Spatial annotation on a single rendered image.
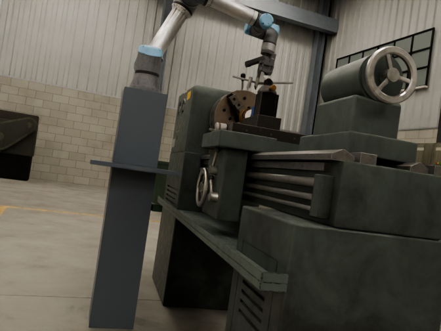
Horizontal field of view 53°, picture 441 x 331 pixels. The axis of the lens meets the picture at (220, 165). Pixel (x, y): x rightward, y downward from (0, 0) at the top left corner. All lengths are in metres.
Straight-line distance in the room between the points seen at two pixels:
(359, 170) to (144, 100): 1.24
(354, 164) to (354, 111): 0.18
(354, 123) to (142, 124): 1.13
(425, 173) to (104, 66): 11.54
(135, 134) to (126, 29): 10.71
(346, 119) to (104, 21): 11.63
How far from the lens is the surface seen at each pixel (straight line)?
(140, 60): 2.17
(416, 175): 1.19
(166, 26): 2.38
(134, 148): 2.06
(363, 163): 1.11
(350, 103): 1.23
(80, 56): 12.37
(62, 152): 12.08
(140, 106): 2.08
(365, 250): 1.13
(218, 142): 1.57
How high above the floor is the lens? 0.76
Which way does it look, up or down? 1 degrees up
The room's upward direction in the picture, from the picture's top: 8 degrees clockwise
